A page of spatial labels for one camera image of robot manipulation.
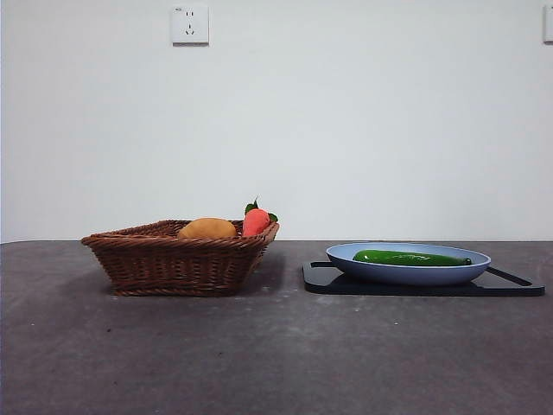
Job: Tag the brown wicker basket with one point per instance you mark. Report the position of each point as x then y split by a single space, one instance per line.
173 268

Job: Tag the orange carrot with green leaves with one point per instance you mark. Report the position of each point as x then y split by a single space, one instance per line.
255 222

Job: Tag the white wall socket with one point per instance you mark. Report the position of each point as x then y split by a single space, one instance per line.
190 23

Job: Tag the yellow-brown potato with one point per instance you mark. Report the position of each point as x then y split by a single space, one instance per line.
207 228

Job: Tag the white wall plate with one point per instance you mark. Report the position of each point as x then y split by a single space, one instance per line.
548 23

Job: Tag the green chili pepper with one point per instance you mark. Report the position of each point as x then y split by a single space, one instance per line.
402 258

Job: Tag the dark rectangular tray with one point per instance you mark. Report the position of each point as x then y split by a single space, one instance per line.
389 290

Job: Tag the light blue round plate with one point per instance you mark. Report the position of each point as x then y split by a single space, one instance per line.
410 274

